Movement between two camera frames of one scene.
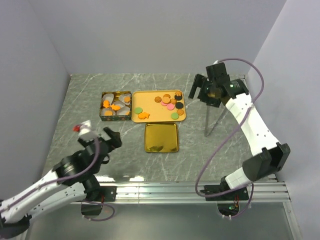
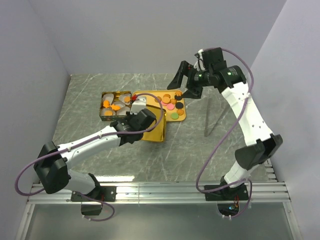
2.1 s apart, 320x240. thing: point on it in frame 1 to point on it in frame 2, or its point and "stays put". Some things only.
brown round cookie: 108,113 stays put
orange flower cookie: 127,99 stays put
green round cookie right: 174,115 stays put
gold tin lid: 161,137 to 159,134
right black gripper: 201,82 to 184,69
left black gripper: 115,141 to 129,116
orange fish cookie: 115,107 stays put
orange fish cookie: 106,103 stays put
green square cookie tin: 115,105 stays put
